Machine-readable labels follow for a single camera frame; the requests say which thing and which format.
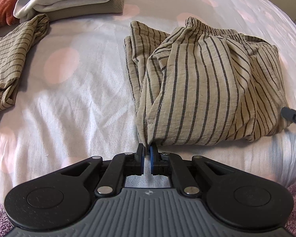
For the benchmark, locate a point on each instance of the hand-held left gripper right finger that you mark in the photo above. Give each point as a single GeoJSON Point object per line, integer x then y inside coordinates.
{"type": "Point", "coordinates": [152, 161]}

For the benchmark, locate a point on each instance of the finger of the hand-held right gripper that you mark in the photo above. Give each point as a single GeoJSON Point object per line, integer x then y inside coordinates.
{"type": "Point", "coordinates": [295, 118]}

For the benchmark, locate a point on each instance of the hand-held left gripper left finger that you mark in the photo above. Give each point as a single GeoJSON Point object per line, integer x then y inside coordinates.
{"type": "Point", "coordinates": [143, 164]}

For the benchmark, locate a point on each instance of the beige striped pants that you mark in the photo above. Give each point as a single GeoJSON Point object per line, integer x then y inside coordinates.
{"type": "Point", "coordinates": [207, 84]}

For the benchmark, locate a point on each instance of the beige striped shirt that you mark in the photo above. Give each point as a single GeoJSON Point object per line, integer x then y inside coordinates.
{"type": "Point", "coordinates": [9, 56]}

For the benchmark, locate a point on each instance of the pink dotted bedding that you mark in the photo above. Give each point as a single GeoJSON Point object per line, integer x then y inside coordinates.
{"type": "Point", "coordinates": [88, 103]}

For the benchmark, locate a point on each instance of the beige fleece folded garment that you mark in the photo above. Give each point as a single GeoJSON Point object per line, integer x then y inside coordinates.
{"type": "Point", "coordinates": [108, 7]}

